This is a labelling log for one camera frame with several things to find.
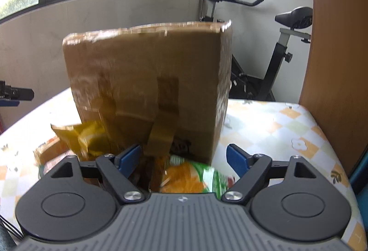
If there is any wooden board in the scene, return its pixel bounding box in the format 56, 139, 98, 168
299, 0, 368, 177

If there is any yellow snack bag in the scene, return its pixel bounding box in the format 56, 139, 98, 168
51, 120, 114, 162

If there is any floral checked cover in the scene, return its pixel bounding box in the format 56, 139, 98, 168
0, 87, 365, 251

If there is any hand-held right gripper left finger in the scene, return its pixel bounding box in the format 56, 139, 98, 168
43, 144, 147, 206

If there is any taped cardboard box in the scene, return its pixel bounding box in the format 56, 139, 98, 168
62, 20, 233, 165

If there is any black exercise bike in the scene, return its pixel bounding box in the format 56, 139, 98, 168
184, 0, 314, 102

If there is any blue plastic object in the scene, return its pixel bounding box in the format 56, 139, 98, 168
349, 150, 368, 214

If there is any green orange snack packet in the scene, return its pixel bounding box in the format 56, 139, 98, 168
159, 154, 240, 194

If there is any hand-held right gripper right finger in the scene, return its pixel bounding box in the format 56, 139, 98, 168
221, 144, 327, 206

